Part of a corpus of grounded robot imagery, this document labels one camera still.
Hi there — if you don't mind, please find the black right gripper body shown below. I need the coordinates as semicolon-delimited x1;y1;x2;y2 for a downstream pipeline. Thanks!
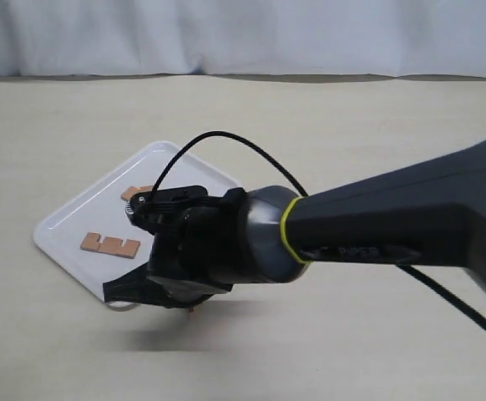
144;188;246;309

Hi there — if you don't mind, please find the white plastic tray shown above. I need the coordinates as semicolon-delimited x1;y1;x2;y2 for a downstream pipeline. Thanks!
32;140;240;312

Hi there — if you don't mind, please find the black cable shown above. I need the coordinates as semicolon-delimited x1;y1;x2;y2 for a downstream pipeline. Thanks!
150;131;486;356

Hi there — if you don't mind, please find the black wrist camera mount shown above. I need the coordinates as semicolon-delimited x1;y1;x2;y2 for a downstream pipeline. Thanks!
124;185;210;235

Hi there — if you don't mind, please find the wooden notched bar piece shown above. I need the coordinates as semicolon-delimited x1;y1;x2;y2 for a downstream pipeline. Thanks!
80;232;141;259
120;185;153;201

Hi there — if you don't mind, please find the white backdrop curtain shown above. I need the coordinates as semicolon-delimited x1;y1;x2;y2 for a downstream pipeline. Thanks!
0;1;486;78

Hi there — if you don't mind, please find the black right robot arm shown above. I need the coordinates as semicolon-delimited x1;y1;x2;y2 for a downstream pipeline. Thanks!
103;140;486;309

